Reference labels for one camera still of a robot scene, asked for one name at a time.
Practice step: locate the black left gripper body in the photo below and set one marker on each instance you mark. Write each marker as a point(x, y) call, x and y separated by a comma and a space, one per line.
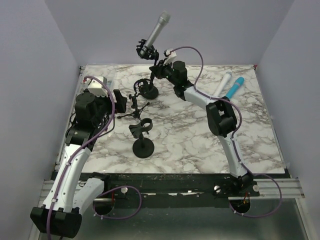
point(105, 106)

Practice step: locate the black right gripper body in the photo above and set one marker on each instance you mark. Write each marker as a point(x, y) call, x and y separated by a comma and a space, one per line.
point(164, 71)

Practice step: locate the black tripod shock-mount stand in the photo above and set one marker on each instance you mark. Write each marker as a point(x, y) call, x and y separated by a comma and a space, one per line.
point(140, 87)

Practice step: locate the black short clip stand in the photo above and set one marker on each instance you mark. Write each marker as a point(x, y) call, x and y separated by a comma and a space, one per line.
point(143, 147)

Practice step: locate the silver microphone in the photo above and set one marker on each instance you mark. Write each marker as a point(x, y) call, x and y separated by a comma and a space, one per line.
point(162, 21)

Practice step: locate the white microphone grey head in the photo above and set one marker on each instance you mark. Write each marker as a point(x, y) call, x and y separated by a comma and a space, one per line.
point(226, 77)

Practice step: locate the blue microphone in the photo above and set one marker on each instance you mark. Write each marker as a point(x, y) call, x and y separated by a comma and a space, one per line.
point(237, 84)

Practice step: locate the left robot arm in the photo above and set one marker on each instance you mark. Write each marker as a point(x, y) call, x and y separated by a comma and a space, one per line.
point(62, 210)

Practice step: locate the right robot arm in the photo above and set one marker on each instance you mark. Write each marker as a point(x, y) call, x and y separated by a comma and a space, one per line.
point(221, 118)

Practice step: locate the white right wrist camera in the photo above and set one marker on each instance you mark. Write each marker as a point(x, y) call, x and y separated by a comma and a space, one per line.
point(170, 55)

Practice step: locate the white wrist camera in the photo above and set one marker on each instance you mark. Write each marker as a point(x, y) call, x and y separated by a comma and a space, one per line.
point(95, 88)
point(170, 55)

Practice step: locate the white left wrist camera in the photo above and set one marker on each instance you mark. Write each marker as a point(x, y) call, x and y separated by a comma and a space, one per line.
point(95, 88)

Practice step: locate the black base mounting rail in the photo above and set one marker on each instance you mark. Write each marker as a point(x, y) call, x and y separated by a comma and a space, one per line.
point(165, 190)

